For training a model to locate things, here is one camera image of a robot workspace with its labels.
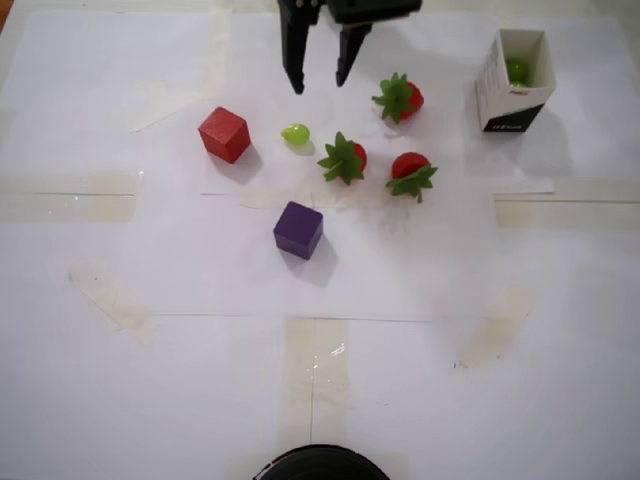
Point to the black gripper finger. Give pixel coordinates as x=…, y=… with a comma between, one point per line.
x=350, y=45
x=297, y=40

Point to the red plastic strawberry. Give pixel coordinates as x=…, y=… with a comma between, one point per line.
x=342, y=160
x=400, y=97
x=410, y=172

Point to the white and black cardboard box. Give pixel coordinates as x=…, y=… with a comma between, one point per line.
x=492, y=95

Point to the red wooden cube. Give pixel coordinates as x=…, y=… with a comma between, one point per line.
x=222, y=132

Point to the purple wooden cube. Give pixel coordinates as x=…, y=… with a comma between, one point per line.
x=297, y=230

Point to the beige masking tape strip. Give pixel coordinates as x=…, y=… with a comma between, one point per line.
x=565, y=215
x=300, y=360
x=110, y=300
x=65, y=207

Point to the beige tape strip with pen marks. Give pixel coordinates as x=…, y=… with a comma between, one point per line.
x=500, y=325

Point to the black round ribbed object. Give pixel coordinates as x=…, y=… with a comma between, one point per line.
x=320, y=465

